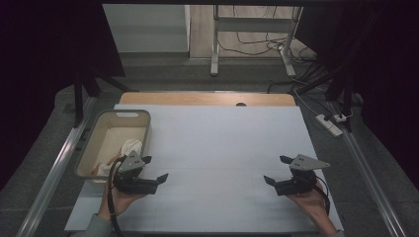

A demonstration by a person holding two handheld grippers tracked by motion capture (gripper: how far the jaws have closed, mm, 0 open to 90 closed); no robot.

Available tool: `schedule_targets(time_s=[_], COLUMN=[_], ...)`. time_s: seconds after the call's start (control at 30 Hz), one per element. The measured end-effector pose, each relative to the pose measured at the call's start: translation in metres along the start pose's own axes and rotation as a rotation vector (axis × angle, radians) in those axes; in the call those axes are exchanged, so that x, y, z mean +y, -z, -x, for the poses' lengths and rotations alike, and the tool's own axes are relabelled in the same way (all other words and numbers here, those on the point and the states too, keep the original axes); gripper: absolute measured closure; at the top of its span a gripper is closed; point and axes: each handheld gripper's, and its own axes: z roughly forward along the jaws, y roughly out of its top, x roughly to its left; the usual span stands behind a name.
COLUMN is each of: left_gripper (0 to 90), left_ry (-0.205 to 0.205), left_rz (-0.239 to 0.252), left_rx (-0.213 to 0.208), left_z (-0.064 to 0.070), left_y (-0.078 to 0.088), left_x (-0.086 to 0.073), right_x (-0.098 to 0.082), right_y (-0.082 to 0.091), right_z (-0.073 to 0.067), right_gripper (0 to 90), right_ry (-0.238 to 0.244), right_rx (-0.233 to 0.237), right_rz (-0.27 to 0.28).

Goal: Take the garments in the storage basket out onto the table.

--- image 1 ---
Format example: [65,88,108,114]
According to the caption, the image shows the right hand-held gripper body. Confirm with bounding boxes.
[274,153,331,198]

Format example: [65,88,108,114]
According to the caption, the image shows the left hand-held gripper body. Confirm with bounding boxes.
[113,150,159,196]

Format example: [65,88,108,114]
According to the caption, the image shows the person's left hand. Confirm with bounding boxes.
[98,183,146,221]

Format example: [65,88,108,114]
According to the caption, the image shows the person's right hand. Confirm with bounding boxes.
[286,182,335,230]

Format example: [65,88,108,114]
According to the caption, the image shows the white crumpled cloth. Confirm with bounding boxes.
[120,138,143,158]

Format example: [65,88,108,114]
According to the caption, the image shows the pale cloth with orange trim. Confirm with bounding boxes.
[91,154,124,178]

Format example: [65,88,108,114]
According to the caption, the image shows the beige plastic basket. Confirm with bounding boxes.
[74,109,153,182]

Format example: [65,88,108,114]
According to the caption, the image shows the white power strip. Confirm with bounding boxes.
[314,114,344,138]

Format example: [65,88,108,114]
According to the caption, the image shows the white table board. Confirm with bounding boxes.
[64,104,345,233]

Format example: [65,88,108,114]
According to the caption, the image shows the wooden table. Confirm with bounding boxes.
[119,91,297,108]

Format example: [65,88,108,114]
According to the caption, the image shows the white cabinet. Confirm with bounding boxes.
[102,3,192,54]

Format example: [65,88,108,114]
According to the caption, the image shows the dark curtain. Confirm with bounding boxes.
[0,0,126,192]
[294,0,419,182]

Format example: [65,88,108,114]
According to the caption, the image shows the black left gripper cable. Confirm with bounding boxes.
[106,155,128,237]

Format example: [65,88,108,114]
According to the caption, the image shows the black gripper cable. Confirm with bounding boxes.
[106,155,128,237]
[313,176,331,215]

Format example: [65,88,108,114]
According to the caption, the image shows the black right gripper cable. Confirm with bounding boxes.
[313,176,331,215]

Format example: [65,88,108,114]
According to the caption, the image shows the white power cable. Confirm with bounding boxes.
[293,88,320,117]

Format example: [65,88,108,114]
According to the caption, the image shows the metal floor rail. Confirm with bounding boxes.
[15,96,98,237]
[329,101,407,237]

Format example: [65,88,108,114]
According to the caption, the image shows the black floor cables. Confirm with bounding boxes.
[216,5,330,95]

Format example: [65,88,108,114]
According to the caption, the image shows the white metal desk frame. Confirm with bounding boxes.
[209,4,304,79]

